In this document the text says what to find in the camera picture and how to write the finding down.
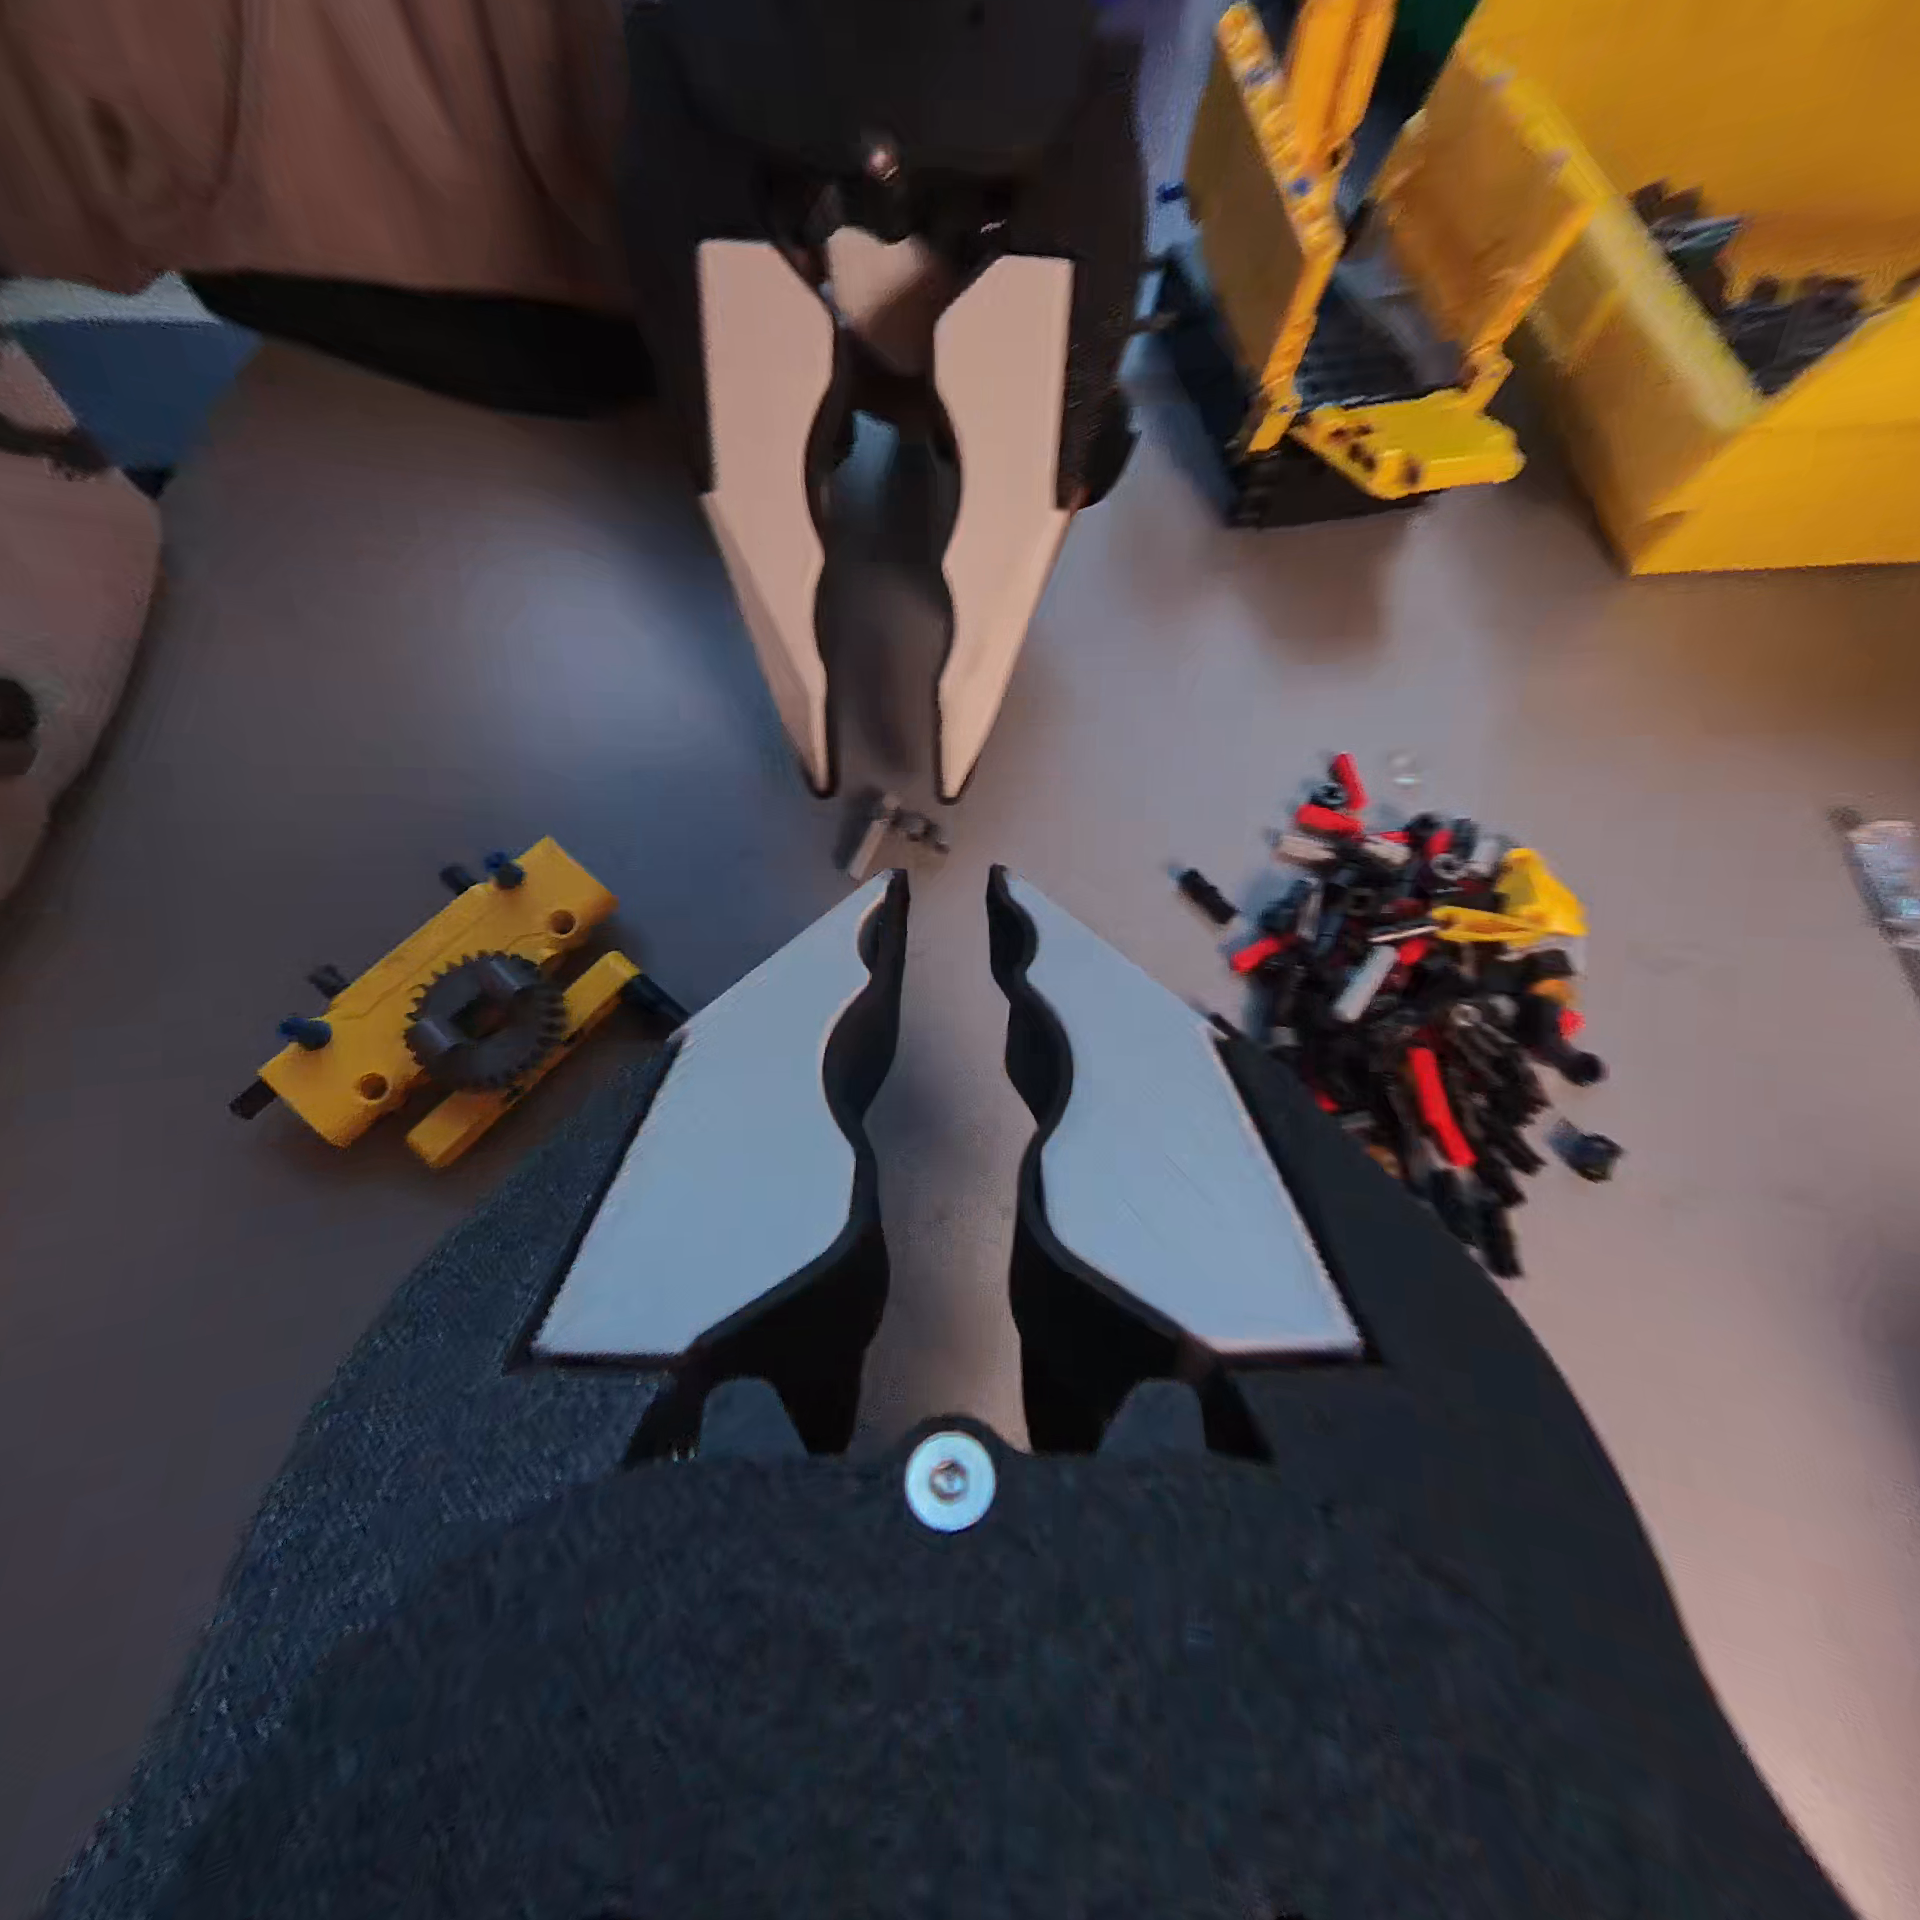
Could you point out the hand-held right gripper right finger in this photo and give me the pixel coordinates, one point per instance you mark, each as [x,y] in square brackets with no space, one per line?
[1185,1185]

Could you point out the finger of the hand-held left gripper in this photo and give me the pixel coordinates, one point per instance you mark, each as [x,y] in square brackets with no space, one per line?
[1013,452]
[758,452]

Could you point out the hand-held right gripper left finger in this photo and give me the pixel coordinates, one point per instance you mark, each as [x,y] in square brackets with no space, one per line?
[721,1185]

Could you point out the pile of small building pieces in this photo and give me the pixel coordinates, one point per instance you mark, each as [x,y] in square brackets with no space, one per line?
[1411,991]

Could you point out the yellow beam assembly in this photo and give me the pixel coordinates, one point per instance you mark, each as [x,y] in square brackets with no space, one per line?
[451,1021]

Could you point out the small grey connector assembly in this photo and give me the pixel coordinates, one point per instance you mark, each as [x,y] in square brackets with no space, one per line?
[869,834]

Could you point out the person's left forearm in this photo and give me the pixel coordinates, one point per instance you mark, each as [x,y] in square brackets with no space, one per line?
[301,137]

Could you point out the black wrist rest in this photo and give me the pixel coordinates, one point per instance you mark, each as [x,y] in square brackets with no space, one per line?
[421,354]

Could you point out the yellow and black robot model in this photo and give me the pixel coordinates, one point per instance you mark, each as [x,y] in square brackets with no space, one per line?
[1290,226]

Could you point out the yellow storage bin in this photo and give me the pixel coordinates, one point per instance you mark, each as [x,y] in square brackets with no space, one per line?
[1723,452]

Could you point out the heap of black building pieces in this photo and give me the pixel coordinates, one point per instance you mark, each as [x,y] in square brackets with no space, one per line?
[1755,284]

